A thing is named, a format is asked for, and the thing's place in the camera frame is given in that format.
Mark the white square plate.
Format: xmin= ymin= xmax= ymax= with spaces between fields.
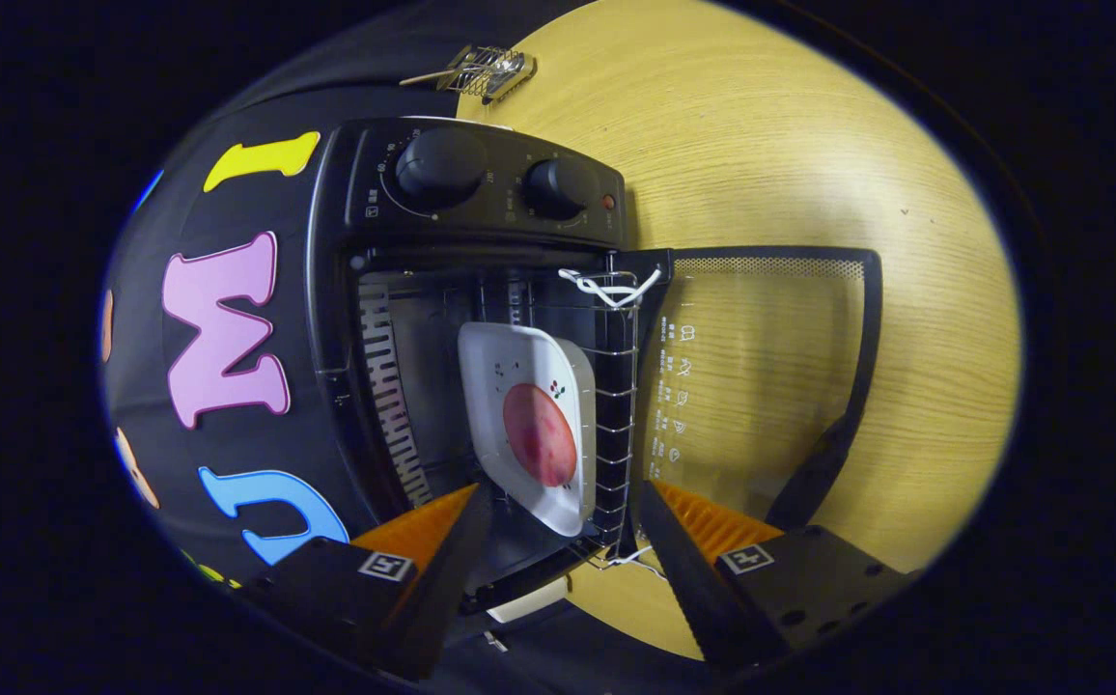
xmin=458 ymin=321 xmax=598 ymax=538

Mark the pink round meat slice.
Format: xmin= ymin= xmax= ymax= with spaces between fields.
xmin=503 ymin=383 xmax=578 ymax=488

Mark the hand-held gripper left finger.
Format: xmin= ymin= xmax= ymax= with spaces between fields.
xmin=244 ymin=483 xmax=493 ymax=681

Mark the metal wire utensil holder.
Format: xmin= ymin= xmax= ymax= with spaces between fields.
xmin=435 ymin=43 xmax=538 ymax=105

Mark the black toaster oven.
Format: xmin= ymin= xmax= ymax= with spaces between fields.
xmin=305 ymin=116 xmax=883 ymax=619

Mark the white string tie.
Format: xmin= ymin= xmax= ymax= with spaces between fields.
xmin=558 ymin=267 xmax=663 ymax=310

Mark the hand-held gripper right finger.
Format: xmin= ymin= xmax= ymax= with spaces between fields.
xmin=635 ymin=480 xmax=911 ymax=672

